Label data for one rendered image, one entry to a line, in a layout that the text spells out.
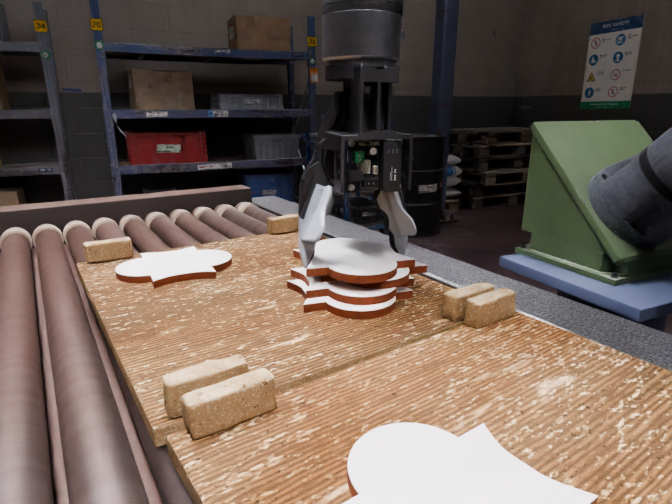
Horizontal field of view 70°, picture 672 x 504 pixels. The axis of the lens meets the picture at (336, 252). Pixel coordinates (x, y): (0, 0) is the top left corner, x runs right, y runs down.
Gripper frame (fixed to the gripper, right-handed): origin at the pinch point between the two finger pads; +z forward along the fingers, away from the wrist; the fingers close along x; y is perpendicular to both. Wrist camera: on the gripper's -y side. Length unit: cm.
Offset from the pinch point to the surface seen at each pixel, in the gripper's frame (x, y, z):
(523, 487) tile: -0.9, 32.4, 2.6
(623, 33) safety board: 417, -390, -88
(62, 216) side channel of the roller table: -43, -53, 5
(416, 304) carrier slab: 4.9, 6.8, 3.6
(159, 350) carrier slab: -20.4, 10.0, 3.7
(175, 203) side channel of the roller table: -22, -59, 4
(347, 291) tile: -2.4, 6.0, 1.7
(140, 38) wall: -60, -461, -75
